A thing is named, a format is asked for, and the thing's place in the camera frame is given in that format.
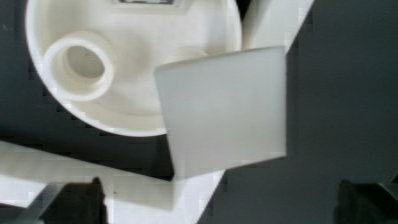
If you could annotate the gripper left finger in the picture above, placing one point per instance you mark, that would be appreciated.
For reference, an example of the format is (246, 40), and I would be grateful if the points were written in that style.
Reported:
(68, 204)

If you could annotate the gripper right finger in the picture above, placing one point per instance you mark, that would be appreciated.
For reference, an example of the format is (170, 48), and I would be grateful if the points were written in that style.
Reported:
(367, 203)

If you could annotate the white stool leg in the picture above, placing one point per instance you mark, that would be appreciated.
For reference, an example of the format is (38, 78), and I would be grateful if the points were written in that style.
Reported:
(223, 97)

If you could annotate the white U-shaped fence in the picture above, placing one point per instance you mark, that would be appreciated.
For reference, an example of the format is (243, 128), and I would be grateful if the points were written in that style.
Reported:
(60, 151)

